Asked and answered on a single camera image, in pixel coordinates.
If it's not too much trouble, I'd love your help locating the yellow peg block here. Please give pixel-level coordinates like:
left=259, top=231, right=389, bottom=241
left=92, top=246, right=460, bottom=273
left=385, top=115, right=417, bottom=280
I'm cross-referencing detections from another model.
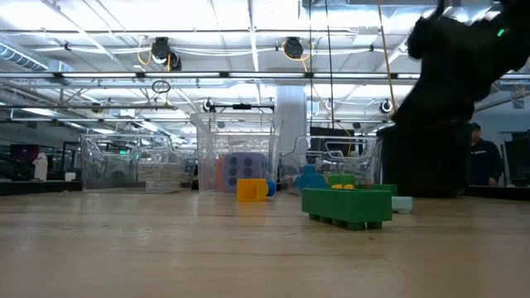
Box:
left=236, top=178, right=269, bottom=203

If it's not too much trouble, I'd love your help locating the purple foam die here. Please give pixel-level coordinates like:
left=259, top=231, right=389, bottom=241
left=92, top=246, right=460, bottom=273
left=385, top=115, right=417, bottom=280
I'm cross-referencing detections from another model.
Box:
left=221, top=151, right=268, bottom=194

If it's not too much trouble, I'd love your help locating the shallow clear plastic bin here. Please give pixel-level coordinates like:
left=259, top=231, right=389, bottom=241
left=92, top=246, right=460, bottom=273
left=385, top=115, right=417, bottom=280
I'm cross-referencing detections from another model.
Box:
left=80, top=132, right=196, bottom=194
left=280, top=135, right=383, bottom=195

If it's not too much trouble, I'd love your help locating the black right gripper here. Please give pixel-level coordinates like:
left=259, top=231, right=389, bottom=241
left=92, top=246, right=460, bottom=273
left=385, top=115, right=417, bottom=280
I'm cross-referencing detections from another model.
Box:
left=393, top=16, right=498, bottom=124

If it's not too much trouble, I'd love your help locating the tall clear plastic bin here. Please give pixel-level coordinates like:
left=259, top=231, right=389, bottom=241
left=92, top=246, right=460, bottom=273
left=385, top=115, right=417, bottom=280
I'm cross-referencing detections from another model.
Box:
left=190, top=111, right=282, bottom=194

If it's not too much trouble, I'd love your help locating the small dark green brick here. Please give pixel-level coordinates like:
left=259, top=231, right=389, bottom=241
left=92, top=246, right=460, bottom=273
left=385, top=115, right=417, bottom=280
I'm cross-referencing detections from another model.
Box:
left=369, top=184, right=398, bottom=198

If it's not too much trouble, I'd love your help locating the dark background monitor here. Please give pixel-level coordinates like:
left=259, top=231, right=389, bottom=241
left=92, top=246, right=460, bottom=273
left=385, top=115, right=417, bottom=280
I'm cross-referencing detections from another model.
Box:
left=10, top=143, right=41, bottom=163

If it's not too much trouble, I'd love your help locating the white background bottle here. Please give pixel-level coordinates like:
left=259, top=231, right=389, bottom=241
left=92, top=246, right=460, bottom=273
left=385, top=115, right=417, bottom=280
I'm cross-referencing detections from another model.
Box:
left=33, top=151, right=49, bottom=181

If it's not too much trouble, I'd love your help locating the white pillar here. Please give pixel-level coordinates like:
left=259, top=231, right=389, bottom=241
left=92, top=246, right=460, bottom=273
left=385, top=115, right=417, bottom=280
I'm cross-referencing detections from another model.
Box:
left=275, top=84, right=310, bottom=154

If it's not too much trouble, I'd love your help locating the long dark green brick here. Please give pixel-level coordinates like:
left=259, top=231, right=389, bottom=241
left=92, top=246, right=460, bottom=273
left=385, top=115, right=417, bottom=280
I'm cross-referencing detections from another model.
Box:
left=301, top=188, right=393, bottom=231

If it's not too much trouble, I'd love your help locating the light cyan brick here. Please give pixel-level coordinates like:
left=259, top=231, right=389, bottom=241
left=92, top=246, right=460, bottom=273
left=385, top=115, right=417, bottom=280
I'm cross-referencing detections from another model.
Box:
left=391, top=195, right=414, bottom=215

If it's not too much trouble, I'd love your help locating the person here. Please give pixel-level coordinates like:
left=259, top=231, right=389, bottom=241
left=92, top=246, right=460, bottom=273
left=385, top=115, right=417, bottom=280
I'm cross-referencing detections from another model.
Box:
left=470, top=122, right=504, bottom=187

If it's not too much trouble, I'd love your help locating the black bucket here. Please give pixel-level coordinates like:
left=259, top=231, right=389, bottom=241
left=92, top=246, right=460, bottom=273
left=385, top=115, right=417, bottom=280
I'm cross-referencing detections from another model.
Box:
left=377, top=122, right=473, bottom=199

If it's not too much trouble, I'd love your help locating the large light blue peg block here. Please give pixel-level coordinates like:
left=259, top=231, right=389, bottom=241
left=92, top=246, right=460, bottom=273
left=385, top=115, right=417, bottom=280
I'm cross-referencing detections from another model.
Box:
left=292, top=164, right=329, bottom=192

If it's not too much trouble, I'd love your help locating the yellow cable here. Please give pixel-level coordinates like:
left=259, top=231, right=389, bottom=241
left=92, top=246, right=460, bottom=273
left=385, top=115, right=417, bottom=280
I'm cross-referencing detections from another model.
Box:
left=375, top=0, right=399, bottom=115

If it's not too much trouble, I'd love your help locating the orange foam die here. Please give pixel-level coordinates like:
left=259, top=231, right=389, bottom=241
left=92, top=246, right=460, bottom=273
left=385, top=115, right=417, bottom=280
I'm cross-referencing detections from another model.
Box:
left=214, top=155, right=227, bottom=191

